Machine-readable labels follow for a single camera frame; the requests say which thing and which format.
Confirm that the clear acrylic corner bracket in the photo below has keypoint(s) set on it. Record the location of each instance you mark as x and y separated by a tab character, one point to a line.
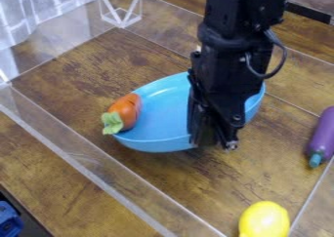
121	12

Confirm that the clear acrylic enclosure wall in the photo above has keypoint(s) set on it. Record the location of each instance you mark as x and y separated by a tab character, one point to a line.
67	63

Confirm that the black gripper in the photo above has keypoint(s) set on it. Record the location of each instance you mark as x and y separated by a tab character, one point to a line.
226	76

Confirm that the blue object at corner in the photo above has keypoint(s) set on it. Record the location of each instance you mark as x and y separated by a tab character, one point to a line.
11	223

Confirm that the blue plastic plate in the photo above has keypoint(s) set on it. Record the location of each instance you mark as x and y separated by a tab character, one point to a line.
161	130

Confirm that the yellow toy lemon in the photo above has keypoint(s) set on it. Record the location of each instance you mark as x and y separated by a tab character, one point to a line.
265	219

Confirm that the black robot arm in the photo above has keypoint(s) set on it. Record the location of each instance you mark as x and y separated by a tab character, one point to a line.
239	16

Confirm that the purple toy eggplant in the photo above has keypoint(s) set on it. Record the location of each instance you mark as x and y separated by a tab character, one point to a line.
321	146

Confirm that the orange toy carrot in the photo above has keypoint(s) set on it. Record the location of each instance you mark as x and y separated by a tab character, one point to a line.
122	115

